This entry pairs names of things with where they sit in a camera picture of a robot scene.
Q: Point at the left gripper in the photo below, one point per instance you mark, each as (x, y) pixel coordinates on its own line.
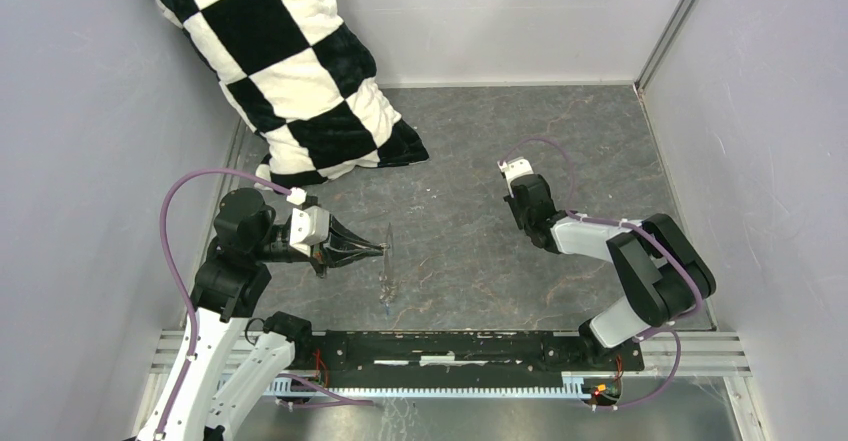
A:
(341, 236)

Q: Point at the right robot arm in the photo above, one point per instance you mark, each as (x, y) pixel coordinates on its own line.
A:
(662, 275)

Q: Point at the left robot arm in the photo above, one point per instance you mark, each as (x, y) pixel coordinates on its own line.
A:
(196, 404)

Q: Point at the black white checkered blanket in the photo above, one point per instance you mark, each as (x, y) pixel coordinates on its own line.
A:
(302, 81)

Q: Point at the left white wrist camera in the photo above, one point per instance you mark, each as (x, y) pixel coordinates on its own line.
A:
(309, 226)

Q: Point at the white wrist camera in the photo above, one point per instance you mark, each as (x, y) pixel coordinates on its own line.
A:
(514, 169)
(309, 226)

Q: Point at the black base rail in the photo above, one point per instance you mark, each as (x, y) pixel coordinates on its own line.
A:
(458, 359)

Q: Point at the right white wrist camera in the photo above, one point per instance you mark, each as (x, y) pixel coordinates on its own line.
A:
(514, 169)

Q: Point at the white slotted cable duct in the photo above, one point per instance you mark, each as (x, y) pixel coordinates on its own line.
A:
(569, 387)

